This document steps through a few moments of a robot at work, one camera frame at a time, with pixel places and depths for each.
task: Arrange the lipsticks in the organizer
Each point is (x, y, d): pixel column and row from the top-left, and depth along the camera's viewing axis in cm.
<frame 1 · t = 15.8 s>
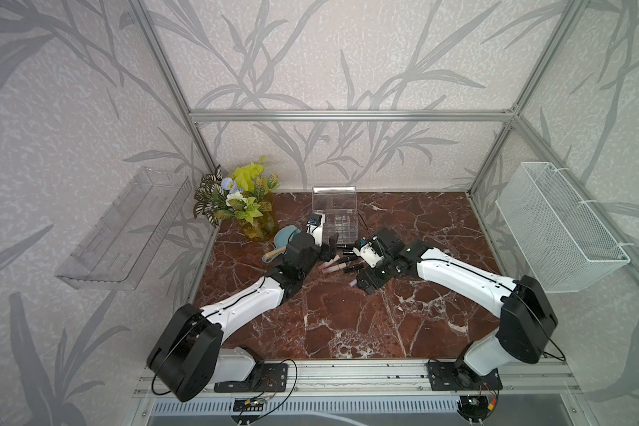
left hand: (331, 235, 83), fingers open
right hand: (368, 274, 84), fingers open
clear acrylic lipstick organizer: (339, 206, 118), on the table
artificial flower plant vase: (244, 194, 92), point 22 cm above the table

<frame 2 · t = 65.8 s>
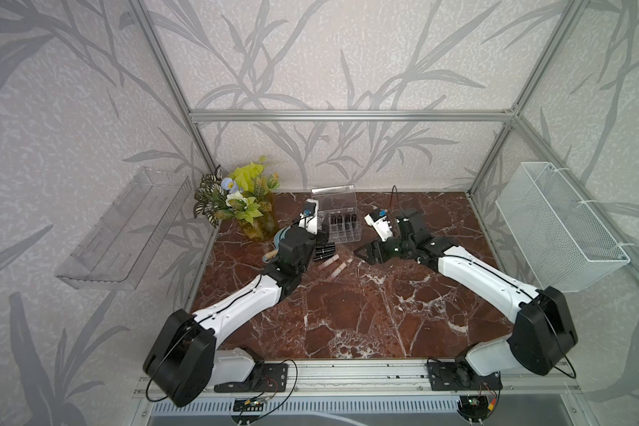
left hand: (318, 214, 79), fingers open
right hand: (360, 247, 81), fingers open
black lipstick silver band: (347, 218, 107), point 6 cm above the table
the other named things where they were.

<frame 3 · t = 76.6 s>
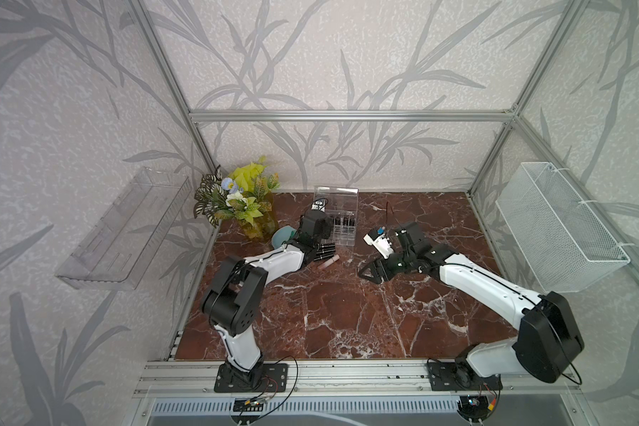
left hand: (320, 213, 92), fingers open
right hand: (365, 268, 81), fingers open
the named things where they were.

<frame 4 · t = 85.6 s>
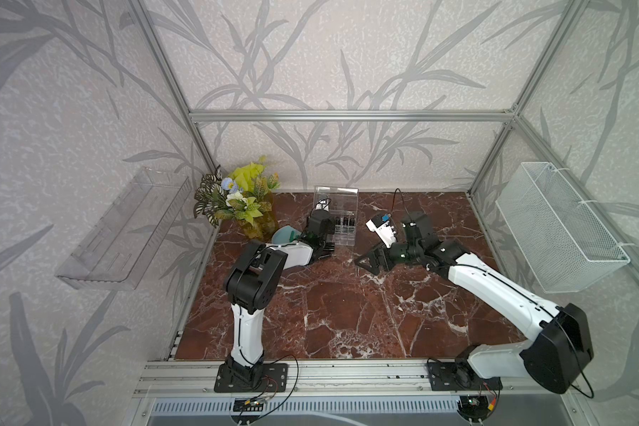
left hand: (325, 210, 99), fingers closed
right hand: (363, 253, 77), fingers open
the named things where they were.

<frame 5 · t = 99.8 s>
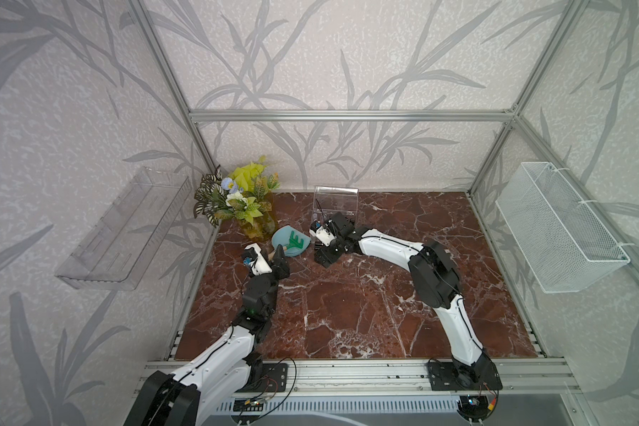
left hand: (276, 247, 81), fingers open
right hand: (322, 250, 97), fingers open
